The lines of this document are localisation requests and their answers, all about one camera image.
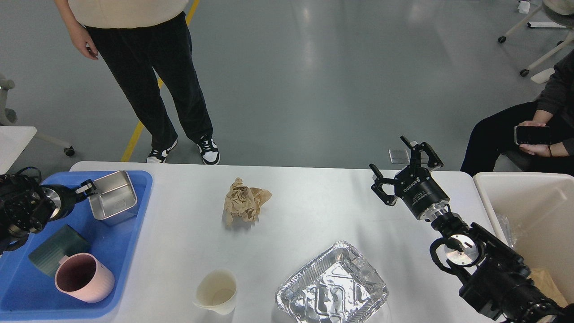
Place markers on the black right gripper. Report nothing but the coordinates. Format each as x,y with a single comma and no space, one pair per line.
421,192

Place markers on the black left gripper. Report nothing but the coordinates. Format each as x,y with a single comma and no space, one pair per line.
64,199

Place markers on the steel rectangular container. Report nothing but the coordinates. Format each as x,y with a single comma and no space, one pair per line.
115,199

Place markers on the pink ribbed mug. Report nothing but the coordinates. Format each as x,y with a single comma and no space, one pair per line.
83,277

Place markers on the aluminium foil tray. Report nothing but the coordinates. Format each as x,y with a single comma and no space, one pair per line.
337,286

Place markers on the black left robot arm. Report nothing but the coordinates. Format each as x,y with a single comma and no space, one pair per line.
26,205

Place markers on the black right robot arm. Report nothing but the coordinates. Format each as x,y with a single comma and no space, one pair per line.
495,280

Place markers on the metal floor plates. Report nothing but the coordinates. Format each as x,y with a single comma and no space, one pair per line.
403,156

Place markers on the green ribbed cup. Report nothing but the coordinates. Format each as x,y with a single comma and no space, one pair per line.
64,242

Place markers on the white side table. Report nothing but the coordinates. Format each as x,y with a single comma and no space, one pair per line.
13,140

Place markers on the white office chair left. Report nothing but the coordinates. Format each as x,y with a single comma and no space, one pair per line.
8,119

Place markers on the blue plastic tray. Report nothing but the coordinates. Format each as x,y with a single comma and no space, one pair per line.
27,294

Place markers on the black smartphone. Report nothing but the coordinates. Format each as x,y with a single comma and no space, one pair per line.
532,135

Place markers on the white plastic bin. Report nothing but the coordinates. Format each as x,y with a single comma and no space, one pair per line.
534,214

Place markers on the crumpled brown paper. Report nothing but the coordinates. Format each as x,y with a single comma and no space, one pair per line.
244,202

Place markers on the brown paper in bin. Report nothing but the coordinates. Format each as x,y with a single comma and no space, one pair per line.
543,280

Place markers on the standing person beige top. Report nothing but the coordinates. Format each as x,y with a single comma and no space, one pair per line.
142,41

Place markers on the cream paper cup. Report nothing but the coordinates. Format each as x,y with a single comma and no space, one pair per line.
217,292

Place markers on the white chair top right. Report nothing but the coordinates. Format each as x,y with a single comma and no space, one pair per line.
547,16

